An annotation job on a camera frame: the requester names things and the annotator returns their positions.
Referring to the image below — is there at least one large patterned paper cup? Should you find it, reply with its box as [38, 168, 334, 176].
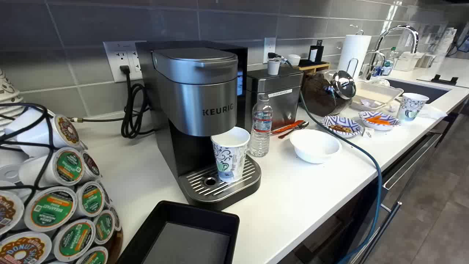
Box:
[210, 126, 252, 184]

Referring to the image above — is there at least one white ceramic bowl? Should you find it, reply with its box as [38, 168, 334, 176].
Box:
[289, 127, 343, 165]

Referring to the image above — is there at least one blue cable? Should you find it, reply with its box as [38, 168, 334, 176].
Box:
[296, 89, 384, 264]

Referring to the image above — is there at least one narrow white wall outlet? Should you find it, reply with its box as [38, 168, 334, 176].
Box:
[263, 36, 279, 64]

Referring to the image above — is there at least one clear plastic water bottle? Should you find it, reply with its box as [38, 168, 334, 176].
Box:
[249, 79, 274, 158]

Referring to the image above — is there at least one orange handled utensil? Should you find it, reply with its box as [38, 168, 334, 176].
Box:
[271, 118, 307, 136]

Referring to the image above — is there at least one white paper towel roll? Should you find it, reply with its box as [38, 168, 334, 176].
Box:
[337, 32, 373, 79]

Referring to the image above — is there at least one black rectangular tray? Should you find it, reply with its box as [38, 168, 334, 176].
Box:
[116, 199, 241, 264]

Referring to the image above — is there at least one small patterned paper cup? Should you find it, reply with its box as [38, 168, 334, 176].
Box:
[397, 91, 431, 123]

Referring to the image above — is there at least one dark glass bottle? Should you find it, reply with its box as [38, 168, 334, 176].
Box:
[308, 39, 326, 64]

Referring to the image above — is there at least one patterned paper bowl with carrots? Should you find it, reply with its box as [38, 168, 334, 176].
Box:
[359, 110, 402, 132]

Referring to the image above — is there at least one orange donut lid coffee pod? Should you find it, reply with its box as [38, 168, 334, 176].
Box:
[0, 230, 53, 264]

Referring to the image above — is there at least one dark sink basin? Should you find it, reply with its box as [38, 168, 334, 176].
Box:
[389, 77, 452, 104]

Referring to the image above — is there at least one brown lid coffee pod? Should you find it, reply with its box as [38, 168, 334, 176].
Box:
[9, 108, 84, 149]
[79, 151, 103, 180]
[0, 189, 25, 236]

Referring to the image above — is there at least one silver Keurig coffee maker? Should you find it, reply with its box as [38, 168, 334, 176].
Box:
[150, 45, 263, 211]

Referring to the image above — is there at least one black power cord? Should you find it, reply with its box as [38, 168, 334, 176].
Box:
[72, 64, 154, 139]

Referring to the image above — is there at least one patterned paper bowl with nuts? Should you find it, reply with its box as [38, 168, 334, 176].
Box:
[321, 114, 365, 139]

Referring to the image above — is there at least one metal drawer handle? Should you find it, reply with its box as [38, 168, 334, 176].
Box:
[383, 133, 443, 192]

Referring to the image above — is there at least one wooden block stand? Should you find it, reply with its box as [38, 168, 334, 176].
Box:
[298, 61, 332, 74]

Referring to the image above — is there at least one chrome sink faucet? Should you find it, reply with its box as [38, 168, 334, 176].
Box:
[367, 25, 421, 82]

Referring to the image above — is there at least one soap bottle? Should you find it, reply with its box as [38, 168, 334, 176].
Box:
[380, 45, 399, 77]

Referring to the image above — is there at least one dark kettle with silver lid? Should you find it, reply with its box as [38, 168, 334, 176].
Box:
[299, 57, 359, 117]

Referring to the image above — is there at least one small white cup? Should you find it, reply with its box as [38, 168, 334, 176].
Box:
[286, 52, 302, 69]
[267, 57, 283, 77]

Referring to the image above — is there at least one green lid coffee pod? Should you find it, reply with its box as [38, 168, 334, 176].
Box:
[75, 180, 107, 220]
[93, 208, 118, 246]
[24, 186, 79, 233]
[19, 146, 88, 187]
[75, 245, 110, 264]
[52, 217, 97, 264]

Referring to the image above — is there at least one black wire pod carousel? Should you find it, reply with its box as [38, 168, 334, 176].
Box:
[0, 101, 123, 264]

